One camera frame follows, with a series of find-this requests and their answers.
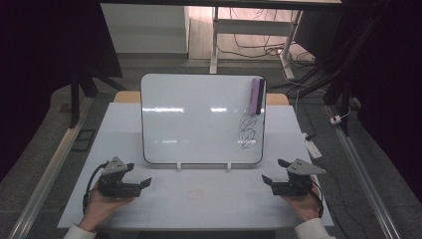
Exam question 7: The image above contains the white whiteboard with black frame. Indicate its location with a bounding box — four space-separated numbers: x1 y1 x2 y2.
139 73 268 165

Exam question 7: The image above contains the white power strip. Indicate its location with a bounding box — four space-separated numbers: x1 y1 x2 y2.
302 132 323 159

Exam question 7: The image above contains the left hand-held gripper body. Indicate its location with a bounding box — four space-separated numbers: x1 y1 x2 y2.
96 156 143 199

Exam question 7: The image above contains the dark curtain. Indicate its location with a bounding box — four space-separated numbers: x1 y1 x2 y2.
341 0 422 202
0 0 123 182

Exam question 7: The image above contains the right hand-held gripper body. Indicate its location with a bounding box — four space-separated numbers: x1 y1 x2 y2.
271 158 327 198

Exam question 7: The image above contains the white metal desk frame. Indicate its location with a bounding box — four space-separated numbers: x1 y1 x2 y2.
209 6 304 81

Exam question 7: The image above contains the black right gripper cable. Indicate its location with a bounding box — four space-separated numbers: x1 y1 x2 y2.
311 180 325 219

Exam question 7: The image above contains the aluminium floor rail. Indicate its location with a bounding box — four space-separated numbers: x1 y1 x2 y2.
8 96 95 239
324 104 402 239

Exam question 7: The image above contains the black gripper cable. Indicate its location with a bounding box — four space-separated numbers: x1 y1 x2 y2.
83 161 109 214
311 180 325 219

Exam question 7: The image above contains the wooden table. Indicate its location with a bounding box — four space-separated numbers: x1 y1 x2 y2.
113 91 291 107

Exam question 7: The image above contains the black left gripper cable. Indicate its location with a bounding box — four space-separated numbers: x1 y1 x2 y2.
83 161 109 214

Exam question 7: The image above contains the person's right hand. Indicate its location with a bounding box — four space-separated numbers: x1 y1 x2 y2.
282 185 321 223

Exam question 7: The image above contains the black metal stand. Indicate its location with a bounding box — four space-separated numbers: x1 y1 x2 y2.
287 13 382 137
68 64 128 129

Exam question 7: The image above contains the person's left hand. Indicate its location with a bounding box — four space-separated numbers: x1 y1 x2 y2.
79 188 135 233

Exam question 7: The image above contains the purple whiteboard eraser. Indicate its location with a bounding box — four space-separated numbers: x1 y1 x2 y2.
249 77 266 117

